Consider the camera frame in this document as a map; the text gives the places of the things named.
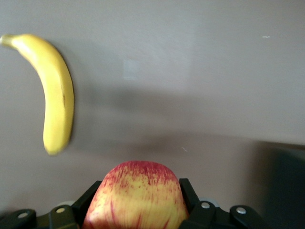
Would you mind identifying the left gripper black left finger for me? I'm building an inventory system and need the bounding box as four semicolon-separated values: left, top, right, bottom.
49;180;102;229

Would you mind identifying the red yellow apple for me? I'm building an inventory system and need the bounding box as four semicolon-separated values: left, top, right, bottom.
82;160;190;229

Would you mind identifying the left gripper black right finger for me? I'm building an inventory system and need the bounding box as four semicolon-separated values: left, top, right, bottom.
179;178;229;229

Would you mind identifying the yellow banana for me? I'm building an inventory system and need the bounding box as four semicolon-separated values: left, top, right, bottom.
0;33;75;156

